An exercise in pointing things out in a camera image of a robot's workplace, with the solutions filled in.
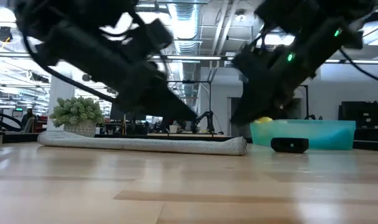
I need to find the small black box device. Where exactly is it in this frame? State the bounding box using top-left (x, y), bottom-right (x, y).
top-left (270, 137), bottom-right (310, 154)

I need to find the person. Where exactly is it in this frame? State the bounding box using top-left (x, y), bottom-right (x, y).
top-left (21, 108), bottom-right (37, 134)

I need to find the black background monitor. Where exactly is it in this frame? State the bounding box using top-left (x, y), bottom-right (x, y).
top-left (109, 104), bottom-right (148, 122)

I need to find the silver ribbed air duct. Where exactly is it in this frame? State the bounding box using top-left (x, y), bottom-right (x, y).
top-left (167, 2), bottom-right (203, 56)

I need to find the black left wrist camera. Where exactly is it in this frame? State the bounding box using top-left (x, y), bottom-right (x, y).
top-left (136, 18), bottom-right (174, 55)

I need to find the green plant in dotted pot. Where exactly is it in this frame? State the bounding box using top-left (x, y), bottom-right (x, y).
top-left (48, 96), bottom-right (105, 138)

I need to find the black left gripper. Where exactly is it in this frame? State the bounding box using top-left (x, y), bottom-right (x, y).
top-left (114, 61), bottom-right (199, 123)

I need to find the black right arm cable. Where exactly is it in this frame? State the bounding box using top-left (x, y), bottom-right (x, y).
top-left (339, 48), bottom-right (378, 86)

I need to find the black ceiling camera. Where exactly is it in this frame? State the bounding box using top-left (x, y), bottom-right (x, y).
top-left (0, 26), bottom-right (14, 43)

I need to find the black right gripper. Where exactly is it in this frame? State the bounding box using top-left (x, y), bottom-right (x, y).
top-left (230, 43), bottom-right (316, 126)

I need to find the black curved hose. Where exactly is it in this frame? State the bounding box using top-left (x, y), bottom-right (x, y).
top-left (0, 108), bottom-right (24, 132)

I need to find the ceiling light strip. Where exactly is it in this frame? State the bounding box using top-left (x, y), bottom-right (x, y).
top-left (0, 52), bottom-right (378, 65)

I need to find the black shelf unit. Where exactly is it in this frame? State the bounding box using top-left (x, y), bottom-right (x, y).
top-left (340, 101), bottom-right (378, 141)

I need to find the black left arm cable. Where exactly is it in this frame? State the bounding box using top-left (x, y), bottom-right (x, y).
top-left (21, 18), bottom-right (118, 104)

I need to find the black metal frame stand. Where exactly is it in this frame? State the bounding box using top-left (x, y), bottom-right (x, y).
top-left (300, 84), bottom-right (309, 121)

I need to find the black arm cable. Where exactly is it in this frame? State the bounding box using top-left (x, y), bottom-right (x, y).
top-left (21, 18), bottom-right (118, 104)
top-left (339, 48), bottom-right (378, 86)

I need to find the teal translucent plastic bin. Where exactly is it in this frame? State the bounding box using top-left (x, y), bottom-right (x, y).
top-left (249, 119), bottom-right (357, 151)

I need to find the grey waffle-weave towel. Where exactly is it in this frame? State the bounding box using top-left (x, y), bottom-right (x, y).
top-left (37, 130), bottom-right (248, 156)

